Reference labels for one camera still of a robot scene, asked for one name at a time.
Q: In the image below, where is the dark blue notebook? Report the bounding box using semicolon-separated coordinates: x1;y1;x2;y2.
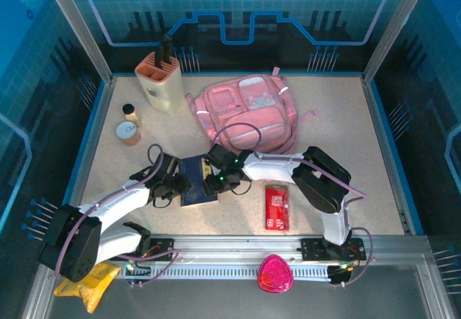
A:
179;155;220;207

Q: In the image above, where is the red card package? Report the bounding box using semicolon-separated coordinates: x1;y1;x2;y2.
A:
264;184;290;231

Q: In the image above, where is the pink student backpack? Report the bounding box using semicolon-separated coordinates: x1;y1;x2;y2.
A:
185;66;321;154

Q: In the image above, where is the orange can with white lid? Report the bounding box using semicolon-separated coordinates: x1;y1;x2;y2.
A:
115;122;142;147

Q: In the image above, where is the spice bottle with black cap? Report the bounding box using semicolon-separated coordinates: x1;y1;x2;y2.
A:
122;103;142;128

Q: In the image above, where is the beige knife block orange top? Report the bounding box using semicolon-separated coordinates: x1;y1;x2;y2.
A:
135;51;185;114

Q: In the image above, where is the pink glitter heart case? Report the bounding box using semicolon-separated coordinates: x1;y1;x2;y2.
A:
257;253;295;294

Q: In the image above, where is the yellow plastic packet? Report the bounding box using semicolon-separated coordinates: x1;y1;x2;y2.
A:
53;261;122;315

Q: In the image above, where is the aluminium mounting rail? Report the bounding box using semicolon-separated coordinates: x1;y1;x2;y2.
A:
149;237;305;262

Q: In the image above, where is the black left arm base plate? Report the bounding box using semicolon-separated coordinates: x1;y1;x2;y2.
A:
109;238;176;262

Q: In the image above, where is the slotted cable duct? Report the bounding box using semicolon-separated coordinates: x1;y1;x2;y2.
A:
57;263;334;281

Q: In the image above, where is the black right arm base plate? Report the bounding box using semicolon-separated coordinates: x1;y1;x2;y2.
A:
300;238;367;262

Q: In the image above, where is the aluminium frame post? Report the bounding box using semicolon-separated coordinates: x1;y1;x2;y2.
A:
362;0;433;84
39;0;116;84

